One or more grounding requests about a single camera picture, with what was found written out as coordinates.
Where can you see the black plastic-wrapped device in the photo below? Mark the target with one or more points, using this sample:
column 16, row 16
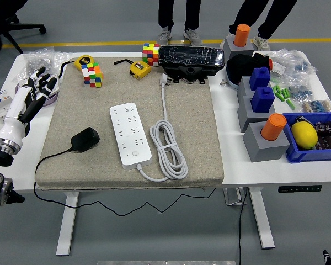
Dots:
column 190, row 56

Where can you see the grey block with hole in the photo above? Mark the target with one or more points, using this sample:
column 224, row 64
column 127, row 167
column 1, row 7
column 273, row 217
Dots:
column 242, row 89
column 238, row 51
column 264, row 150
column 246, row 117

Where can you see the small green cylinder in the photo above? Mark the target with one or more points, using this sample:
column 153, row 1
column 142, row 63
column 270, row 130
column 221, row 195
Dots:
column 287, row 93
column 278, row 88
column 274, row 90
column 283, row 93
column 290, row 104
column 279, row 96

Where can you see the round yellow tape measure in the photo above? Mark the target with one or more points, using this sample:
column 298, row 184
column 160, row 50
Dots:
column 84, row 61

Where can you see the yellow lemon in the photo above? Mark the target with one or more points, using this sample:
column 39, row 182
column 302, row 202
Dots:
column 304, row 135

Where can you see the black table control panel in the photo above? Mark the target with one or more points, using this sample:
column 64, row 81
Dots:
column 299, row 188

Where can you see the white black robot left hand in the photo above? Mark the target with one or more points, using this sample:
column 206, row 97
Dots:
column 13, row 110

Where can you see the black office chair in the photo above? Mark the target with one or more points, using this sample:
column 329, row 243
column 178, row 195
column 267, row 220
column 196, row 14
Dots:
column 22, row 27

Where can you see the grey under-table bracket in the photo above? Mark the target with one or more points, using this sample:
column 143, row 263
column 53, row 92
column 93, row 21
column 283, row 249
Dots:
column 233, row 197

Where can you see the small metal piece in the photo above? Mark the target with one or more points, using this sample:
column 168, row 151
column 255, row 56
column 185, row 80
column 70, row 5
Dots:
column 223, row 82

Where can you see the square yellow tape measure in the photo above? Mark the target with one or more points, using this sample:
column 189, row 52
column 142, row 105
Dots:
column 140, row 70

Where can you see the clear bag of blue parts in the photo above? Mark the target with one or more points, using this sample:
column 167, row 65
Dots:
column 300, row 91
column 298, row 64

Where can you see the orange cylinder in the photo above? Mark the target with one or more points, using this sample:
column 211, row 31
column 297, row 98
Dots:
column 242, row 34
column 273, row 127

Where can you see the black hex key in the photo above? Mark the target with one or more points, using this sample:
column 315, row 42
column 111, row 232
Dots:
column 124, row 60

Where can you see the clear bag of resistors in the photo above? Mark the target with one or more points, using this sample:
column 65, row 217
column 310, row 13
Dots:
column 318, row 106

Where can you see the black power adapter plug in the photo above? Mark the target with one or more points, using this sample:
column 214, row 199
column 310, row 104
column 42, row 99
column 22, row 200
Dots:
column 85, row 139

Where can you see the small clear plastic bag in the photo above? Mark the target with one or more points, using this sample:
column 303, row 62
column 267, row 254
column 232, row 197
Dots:
column 61, row 57

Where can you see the small black silver tool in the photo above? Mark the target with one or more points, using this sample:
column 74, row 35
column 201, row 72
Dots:
column 301, row 119

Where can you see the white power strip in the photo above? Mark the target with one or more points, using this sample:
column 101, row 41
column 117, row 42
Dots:
column 131, row 135

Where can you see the black cloth bundle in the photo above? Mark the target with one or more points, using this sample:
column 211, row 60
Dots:
column 241, row 66

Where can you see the white blue-rimmed object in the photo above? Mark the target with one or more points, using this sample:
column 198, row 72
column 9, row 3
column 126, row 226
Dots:
column 234, row 84

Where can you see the purple tray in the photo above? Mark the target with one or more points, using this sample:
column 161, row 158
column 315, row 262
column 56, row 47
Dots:
column 52, row 100

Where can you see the white table leg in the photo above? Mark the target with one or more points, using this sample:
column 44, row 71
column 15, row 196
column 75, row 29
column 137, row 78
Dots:
column 262, row 220
column 67, row 240

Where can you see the clear bag of screws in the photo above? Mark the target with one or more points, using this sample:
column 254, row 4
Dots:
column 38, row 59

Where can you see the dark brown capacitor pile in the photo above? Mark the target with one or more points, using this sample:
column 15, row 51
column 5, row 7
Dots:
column 329, row 135

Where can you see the blue square peg block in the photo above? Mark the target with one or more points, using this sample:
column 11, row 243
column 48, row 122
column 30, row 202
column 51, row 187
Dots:
column 260, row 80
column 262, row 100

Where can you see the colourful puzzle cube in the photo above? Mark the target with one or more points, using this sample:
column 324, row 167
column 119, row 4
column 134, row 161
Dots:
column 92, row 76
column 151, row 54

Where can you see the blue plastic bin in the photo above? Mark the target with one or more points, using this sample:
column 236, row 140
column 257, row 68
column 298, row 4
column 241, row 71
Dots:
column 311, row 155

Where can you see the grey-brown fabric mat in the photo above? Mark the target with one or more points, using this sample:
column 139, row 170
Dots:
column 196, row 124

